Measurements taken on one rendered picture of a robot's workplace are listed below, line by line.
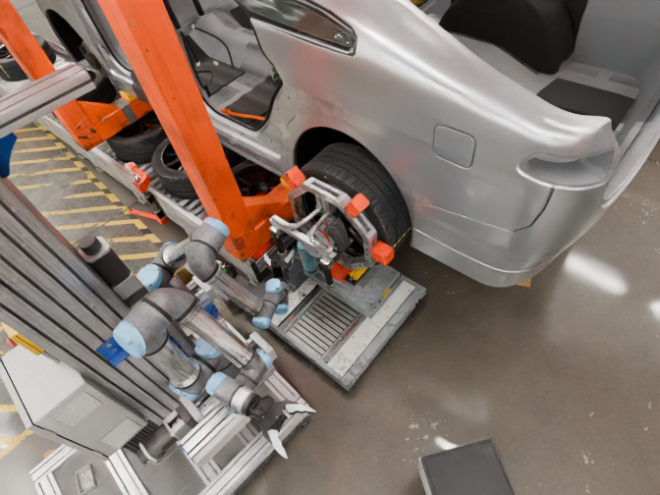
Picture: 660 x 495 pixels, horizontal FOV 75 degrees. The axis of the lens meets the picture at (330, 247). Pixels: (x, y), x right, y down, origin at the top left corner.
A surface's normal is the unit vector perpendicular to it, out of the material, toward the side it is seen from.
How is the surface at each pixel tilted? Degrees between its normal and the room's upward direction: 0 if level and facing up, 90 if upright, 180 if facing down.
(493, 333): 0
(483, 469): 0
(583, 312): 0
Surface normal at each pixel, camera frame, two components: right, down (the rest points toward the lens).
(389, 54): -0.53, 0.18
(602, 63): -0.65, 0.65
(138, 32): 0.76, 0.45
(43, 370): -0.12, -0.61
